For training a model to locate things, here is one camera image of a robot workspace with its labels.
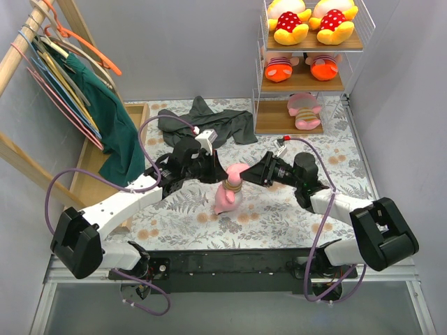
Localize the pink pig plush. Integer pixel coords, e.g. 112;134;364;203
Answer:
287;93;321;131
214;163;249;215

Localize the black-haired doll striped shirt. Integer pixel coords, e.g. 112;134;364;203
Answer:
261;52;300;83

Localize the yellow frog plush big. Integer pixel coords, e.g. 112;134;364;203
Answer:
267;0;312;46

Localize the yellow frog plush small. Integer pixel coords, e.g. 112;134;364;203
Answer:
309;0;358;45

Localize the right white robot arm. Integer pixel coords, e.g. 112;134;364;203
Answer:
241;151;419;278

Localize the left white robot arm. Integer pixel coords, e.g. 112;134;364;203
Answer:
50;130;228;279

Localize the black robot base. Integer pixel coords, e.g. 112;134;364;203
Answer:
108;248;358;295

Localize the floral table mat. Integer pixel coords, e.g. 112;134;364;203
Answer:
108;96;375;250

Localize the dark grey cloth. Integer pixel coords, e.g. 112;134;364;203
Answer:
158;96;258;149

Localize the green shirt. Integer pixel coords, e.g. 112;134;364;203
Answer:
50;50;145;187

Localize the wooden clothes rack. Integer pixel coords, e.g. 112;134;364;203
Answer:
0;0;151;231

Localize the beige hanger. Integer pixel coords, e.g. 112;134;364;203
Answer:
30;1;119;95

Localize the blue hanger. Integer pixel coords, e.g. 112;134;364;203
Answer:
18;31;101;141

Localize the pink hanger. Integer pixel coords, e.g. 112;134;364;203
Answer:
10;43;103;151

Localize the yellow hanger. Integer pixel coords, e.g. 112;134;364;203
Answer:
37;51;99;133

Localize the grey hanger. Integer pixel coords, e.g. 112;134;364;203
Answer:
34;34;91;106

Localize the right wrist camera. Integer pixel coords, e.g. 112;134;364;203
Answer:
273;135;291;158

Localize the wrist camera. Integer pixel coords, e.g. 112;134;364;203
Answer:
273;135;291;158
195;129;217;154

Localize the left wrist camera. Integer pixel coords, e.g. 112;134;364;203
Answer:
195;129;217;154

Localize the wire and wood shelf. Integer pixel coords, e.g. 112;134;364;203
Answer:
251;0;376;135

